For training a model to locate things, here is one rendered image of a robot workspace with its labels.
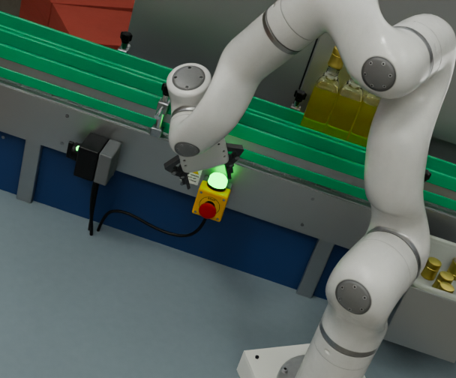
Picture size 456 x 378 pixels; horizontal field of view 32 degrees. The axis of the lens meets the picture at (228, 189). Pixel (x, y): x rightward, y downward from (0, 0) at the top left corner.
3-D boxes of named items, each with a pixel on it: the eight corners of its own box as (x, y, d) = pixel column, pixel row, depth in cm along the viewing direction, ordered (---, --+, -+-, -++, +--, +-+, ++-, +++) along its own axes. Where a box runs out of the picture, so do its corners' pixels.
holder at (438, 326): (446, 290, 200) (472, 242, 192) (454, 363, 177) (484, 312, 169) (382, 268, 200) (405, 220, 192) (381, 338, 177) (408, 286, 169)
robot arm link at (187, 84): (216, 142, 153) (220, 106, 158) (208, 97, 142) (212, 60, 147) (172, 142, 154) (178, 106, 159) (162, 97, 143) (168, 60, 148)
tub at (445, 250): (462, 278, 191) (478, 250, 187) (470, 337, 172) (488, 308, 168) (394, 255, 192) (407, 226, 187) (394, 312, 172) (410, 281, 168)
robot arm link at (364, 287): (389, 334, 154) (438, 243, 140) (346, 388, 140) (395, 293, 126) (337, 300, 158) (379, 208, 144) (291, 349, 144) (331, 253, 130)
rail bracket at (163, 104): (165, 136, 184) (178, 85, 177) (157, 150, 178) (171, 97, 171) (148, 130, 184) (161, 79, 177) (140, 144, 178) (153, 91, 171)
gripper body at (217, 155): (219, 109, 160) (224, 143, 170) (169, 121, 160) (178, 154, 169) (227, 137, 156) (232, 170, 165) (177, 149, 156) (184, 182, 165)
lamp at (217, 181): (227, 184, 184) (230, 173, 182) (223, 193, 180) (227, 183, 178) (208, 178, 184) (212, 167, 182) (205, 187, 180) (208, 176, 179)
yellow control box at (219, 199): (224, 209, 189) (233, 183, 185) (219, 225, 182) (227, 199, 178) (196, 199, 189) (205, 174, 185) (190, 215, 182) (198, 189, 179)
